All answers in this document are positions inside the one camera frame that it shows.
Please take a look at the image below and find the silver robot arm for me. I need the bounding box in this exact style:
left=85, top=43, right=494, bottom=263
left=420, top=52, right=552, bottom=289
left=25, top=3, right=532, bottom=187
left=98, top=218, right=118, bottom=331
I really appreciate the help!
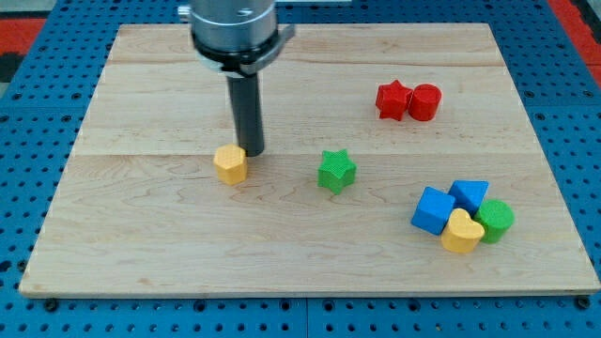
left=177, top=0, right=296, bottom=78

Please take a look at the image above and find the green star block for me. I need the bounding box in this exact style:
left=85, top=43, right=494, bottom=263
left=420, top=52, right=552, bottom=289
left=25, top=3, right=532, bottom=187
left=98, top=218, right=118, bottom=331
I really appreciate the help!
left=317, top=149, right=357, bottom=195

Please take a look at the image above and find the yellow hexagon block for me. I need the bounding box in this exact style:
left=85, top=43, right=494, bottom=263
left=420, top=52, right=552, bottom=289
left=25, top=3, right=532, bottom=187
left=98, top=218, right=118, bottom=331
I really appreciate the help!
left=213, top=144, right=248, bottom=186

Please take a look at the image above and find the black cylindrical pointer tool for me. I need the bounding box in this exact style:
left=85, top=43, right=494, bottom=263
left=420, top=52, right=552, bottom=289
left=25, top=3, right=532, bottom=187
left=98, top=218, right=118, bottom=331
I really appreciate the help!
left=227, top=74, right=265, bottom=157

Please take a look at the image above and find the light wooden board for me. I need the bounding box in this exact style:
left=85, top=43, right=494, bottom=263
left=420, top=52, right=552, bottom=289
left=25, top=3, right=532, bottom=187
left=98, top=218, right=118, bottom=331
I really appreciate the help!
left=20, top=23, right=600, bottom=299

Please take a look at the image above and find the red star block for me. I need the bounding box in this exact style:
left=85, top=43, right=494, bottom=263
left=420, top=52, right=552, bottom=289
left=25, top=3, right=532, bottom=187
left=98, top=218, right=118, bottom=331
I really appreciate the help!
left=375, top=80, right=413, bottom=121

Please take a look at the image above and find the blue cube block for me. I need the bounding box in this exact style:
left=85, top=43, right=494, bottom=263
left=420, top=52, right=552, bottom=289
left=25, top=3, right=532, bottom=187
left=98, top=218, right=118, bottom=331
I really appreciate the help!
left=410, top=186, right=455, bottom=236

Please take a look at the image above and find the red cylinder block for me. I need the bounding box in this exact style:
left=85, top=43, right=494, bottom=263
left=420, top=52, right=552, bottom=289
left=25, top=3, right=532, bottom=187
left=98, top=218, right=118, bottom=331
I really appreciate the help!
left=408, top=84, right=442, bottom=121

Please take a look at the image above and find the blue triangle block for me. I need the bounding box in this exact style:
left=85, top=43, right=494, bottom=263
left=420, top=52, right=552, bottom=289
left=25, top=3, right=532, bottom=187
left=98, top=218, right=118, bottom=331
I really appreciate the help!
left=449, top=180, right=489, bottom=216

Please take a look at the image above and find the yellow heart block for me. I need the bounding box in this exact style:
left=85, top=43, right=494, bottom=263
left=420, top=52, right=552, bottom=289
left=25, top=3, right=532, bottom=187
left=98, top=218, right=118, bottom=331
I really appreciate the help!
left=440, top=208, right=485, bottom=254

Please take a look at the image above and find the green cylinder block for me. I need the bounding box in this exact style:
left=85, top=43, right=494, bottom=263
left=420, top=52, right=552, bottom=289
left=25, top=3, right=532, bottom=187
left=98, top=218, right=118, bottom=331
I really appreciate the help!
left=474, top=199, right=515, bottom=243

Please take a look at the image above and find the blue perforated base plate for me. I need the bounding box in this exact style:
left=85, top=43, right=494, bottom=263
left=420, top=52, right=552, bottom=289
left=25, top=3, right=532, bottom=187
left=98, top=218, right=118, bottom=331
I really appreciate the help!
left=1, top=0, right=600, bottom=337

